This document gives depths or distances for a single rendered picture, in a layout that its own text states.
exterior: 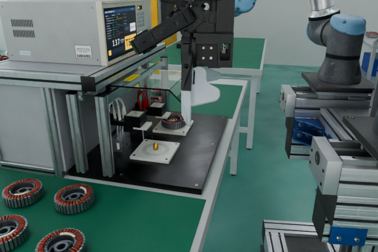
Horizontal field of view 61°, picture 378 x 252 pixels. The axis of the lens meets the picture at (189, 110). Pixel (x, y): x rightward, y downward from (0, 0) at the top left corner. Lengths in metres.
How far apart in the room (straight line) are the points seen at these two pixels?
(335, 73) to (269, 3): 5.15
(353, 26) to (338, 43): 0.07
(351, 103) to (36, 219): 1.11
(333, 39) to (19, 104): 1.10
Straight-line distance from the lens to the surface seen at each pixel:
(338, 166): 0.81
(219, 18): 0.51
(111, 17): 1.13
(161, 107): 1.40
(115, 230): 0.93
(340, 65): 1.27
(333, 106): 1.29
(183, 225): 0.93
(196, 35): 0.50
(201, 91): 0.49
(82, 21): 1.12
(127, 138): 1.28
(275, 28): 6.39
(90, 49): 1.12
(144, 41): 0.53
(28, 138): 1.22
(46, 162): 1.22
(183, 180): 1.07
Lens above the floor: 1.35
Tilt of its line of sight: 21 degrees down
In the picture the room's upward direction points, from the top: straight up
